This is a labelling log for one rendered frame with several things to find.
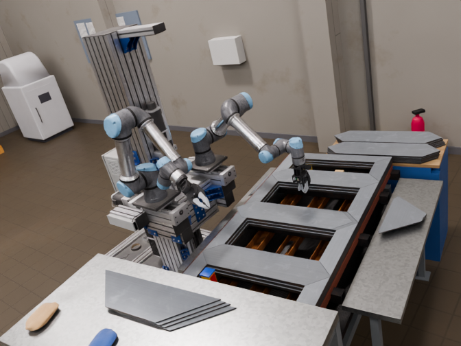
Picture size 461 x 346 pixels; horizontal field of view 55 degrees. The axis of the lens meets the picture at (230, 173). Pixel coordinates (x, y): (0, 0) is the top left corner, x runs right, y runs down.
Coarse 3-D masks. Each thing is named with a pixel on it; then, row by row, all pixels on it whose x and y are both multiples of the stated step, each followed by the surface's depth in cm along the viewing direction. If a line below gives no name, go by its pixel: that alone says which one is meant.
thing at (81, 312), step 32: (96, 256) 228; (64, 288) 209; (96, 288) 204; (192, 288) 189; (224, 288) 185; (64, 320) 189; (96, 320) 185; (128, 320) 180; (224, 320) 169; (256, 320) 165; (288, 320) 162; (320, 320) 158
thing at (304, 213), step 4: (300, 208) 261; (304, 208) 260; (308, 208) 259; (312, 208) 258; (300, 212) 257; (304, 212) 256; (308, 212) 255; (296, 216) 254; (300, 216) 253; (304, 216) 253; (308, 216) 252; (292, 220) 252; (296, 220) 251; (300, 220) 250; (304, 220) 249; (300, 224) 246
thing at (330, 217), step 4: (328, 212) 251; (332, 212) 250; (336, 212) 249; (324, 216) 248; (328, 216) 247; (332, 216) 247; (336, 216) 246; (320, 220) 246; (324, 220) 245; (328, 220) 244; (332, 220) 243; (320, 224) 242; (324, 224) 241; (328, 224) 241; (332, 224) 240; (324, 228) 238; (328, 228) 238
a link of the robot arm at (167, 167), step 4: (160, 160) 223; (164, 160) 223; (168, 160) 224; (156, 164) 224; (160, 164) 223; (164, 164) 222; (168, 164) 222; (172, 164) 223; (160, 168) 224; (164, 168) 222; (168, 168) 222; (172, 168) 222; (176, 168) 222; (160, 172) 226; (164, 172) 223; (168, 172) 221; (172, 172) 221; (164, 176) 226; (168, 176) 222
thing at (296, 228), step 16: (320, 160) 312; (384, 176) 278; (272, 192) 290; (336, 192) 276; (352, 192) 270; (368, 208) 252; (256, 224) 262; (272, 224) 256; (288, 224) 251; (352, 224) 236; (352, 240) 230; (224, 272) 228; (240, 272) 222; (336, 272) 212; (288, 288) 208; (320, 304) 196
